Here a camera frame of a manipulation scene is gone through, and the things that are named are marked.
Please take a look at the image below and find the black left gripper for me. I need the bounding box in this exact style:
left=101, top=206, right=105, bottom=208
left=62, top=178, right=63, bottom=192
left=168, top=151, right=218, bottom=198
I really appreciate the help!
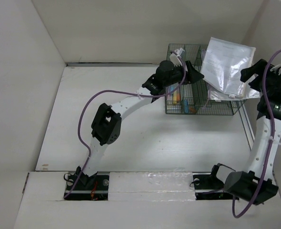
left=163, top=61, right=203, bottom=88

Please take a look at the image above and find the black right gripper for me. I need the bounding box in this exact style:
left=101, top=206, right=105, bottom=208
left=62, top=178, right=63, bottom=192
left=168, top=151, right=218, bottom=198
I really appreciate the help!
left=241, top=58, right=281, bottom=96

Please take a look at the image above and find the orange highlighter pen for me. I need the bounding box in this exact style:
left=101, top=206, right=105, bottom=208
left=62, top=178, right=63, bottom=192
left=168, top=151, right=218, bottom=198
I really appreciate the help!
left=173, top=91, right=181, bottom=103

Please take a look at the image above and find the yellow highlighter pen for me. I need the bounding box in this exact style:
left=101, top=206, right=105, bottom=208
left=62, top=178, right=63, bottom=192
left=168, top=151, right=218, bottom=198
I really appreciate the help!
left=172, top=92, right=180, bottom=105

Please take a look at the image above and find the clear mesh pouch beige zipper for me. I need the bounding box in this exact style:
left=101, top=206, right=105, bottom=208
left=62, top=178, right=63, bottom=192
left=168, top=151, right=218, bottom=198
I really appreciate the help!
left=200, top=36, right=257, bottom=100

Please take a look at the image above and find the blue correction tape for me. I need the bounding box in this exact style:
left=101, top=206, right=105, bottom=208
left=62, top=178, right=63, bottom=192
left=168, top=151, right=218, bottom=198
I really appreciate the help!
left=183, top=99, right=189, bottom=114

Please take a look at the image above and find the purple highlighter pen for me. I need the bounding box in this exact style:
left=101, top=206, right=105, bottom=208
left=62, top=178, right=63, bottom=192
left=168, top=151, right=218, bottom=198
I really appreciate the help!
left=166, top=86, right=172, bottom=104

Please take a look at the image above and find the clear mesh pouch purple zipper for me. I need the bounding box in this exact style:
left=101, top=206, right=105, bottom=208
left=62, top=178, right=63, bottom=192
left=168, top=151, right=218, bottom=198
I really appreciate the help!
left=201, top=49, right=261, bottom=102

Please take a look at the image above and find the orange correction tape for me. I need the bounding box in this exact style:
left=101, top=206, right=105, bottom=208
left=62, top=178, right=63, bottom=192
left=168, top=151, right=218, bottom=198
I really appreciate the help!
left=189, top=107, right=197, bottom=114

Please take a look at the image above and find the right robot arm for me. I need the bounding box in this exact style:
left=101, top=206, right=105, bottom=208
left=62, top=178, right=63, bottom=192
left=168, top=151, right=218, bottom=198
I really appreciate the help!
left=208, top=59, right=281, bottom=205

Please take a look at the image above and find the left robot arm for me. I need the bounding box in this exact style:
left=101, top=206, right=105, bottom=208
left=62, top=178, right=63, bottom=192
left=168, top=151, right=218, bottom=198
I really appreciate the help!
left=76, top=60, right=204, bottom=189

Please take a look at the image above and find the green wire desk organizer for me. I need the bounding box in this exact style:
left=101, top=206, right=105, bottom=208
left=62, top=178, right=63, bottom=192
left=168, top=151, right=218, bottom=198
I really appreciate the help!
left=165, top=44, right=245, bottom=115

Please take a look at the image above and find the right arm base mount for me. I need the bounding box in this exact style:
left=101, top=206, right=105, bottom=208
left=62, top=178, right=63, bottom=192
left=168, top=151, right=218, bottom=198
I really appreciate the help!
left=190, top=172, right=233, bottom=201

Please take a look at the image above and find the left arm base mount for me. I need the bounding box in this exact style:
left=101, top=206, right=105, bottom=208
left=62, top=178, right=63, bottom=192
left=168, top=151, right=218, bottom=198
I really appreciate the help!
left=63, top=173, right=110, bottom=201

